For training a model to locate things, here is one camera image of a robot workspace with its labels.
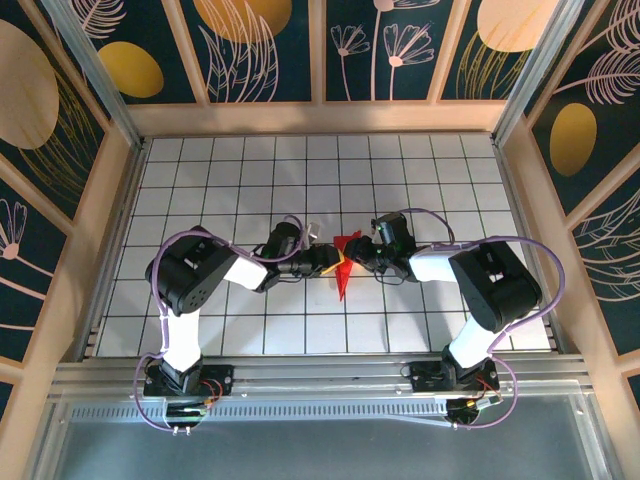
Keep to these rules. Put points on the plain dark blue wall panel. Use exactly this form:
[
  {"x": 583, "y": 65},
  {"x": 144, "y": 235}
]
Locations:
[
  {"x": 635, "y": 387},
  {"x": 4, "y": 412}
]

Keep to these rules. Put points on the aluminium frame post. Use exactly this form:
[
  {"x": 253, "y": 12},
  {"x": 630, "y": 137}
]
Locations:
[
  {"x": 100, "y": 75},
  {"x": 532, "y": 75}
]

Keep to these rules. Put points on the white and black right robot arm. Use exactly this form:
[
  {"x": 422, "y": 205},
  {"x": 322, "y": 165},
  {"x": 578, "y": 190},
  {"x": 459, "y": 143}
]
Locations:
[{"x": 495, "y": 285}]

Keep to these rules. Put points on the white flowers wall panel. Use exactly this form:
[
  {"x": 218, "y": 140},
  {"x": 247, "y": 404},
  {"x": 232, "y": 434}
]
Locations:
[{"x": 360, "y": 75}]

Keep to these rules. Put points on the grey translucent sheet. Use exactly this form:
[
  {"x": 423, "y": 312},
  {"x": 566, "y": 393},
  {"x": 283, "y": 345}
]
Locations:
[{"x": 320, "y": 450}]

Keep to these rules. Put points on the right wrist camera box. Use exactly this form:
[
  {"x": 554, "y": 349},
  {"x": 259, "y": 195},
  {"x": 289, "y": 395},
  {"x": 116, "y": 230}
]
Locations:
[{"x": 374, "y": 225}]

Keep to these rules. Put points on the red cloth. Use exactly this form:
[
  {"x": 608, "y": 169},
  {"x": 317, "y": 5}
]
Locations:
[{"x": 344, "y": 280}]

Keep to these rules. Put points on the white leaf outlines wall panel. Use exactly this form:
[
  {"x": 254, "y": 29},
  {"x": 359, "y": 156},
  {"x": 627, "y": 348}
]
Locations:
[{"x": 615, "y": 260}]

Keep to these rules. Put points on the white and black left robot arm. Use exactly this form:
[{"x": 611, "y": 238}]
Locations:
[{"x": 182, "y": 340}]

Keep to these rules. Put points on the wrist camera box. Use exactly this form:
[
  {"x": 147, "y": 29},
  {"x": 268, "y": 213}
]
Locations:
[
  {"x": 374, "y": 225},
  {"x": 311, "y": 232}
]

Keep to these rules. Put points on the single white flower wall panel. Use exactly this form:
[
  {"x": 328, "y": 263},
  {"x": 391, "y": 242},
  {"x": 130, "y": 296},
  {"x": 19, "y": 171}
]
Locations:
[{"x": 25, "y": 280}]

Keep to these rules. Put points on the yellow oval feather wall panel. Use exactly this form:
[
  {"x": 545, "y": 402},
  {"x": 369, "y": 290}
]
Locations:
[
  {"x": 130, "y": 70},
  {"x": 575, "y": 140}
]

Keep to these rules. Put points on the orange disc white leaves panel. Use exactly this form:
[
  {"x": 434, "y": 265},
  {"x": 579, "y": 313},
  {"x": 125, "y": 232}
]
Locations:
[{"x": 240, "y": 50}]

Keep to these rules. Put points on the wide aluminium mounting rail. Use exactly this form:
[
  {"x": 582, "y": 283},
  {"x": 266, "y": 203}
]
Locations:
[{"x": 320, "y": 375}]

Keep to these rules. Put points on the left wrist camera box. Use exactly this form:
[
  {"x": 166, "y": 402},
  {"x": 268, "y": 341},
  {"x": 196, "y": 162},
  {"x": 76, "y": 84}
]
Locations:
[{"x": 311, "y": 232}]

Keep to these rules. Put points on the aluminium table side rail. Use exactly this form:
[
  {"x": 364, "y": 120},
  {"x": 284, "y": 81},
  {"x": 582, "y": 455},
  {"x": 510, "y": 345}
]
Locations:
[
  {"x": 125, "y": 200},
  {"x": 517, "y": 200}
]

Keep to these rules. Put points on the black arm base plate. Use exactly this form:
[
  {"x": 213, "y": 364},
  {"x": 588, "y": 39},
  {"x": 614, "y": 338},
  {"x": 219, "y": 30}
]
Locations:
[
  {"x": 425, "y": 380},
  {"x": 220, "y": 380}
]

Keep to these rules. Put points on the cream disc yellow strands panel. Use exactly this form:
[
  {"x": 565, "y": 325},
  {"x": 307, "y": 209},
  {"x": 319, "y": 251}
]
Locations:
[
  {"x": 30, "y": 100},
  {"x": 480, "y": 75}
]

